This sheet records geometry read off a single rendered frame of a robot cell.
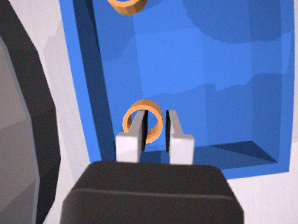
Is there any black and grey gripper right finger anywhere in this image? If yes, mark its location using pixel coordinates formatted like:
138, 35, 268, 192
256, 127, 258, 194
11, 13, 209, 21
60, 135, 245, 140
165, 110, 195, 165

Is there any grey round turning table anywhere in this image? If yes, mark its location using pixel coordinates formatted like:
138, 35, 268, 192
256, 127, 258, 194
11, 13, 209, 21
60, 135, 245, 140
0, 0, 61, 224

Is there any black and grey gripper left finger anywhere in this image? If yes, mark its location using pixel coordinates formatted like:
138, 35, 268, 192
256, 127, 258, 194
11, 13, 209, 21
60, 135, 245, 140
116, 109, 148, 162

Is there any blue open crate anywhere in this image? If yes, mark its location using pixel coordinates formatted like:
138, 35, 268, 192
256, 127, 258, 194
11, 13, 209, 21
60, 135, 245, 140
59, 0, 295, 180

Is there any bronze bushing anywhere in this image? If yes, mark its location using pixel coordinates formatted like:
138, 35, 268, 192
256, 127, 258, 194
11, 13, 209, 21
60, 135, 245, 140
123, 99, 163, 143
108, 0, 147, 16

